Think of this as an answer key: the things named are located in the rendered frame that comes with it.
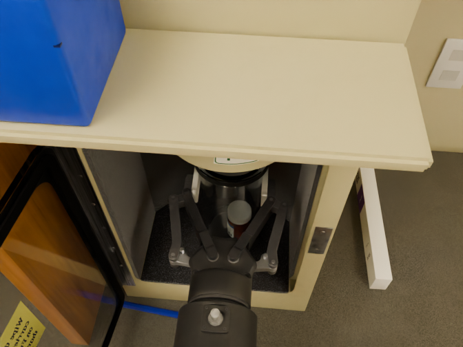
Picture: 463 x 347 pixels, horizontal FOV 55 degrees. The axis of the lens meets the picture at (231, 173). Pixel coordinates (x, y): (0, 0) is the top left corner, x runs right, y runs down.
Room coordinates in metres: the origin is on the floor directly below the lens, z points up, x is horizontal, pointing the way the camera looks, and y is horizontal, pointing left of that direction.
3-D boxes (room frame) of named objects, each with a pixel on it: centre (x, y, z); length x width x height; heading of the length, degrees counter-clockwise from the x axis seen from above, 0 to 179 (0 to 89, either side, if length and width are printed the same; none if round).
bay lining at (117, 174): (0.41, 0.02, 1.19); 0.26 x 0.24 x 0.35; 85
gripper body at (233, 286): (0.23, 0.01, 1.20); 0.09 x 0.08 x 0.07; 176
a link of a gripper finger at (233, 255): (0.29, -0.03, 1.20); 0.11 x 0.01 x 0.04; 148
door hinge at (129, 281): (0.29, 0.18, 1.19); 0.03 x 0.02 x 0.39; 85
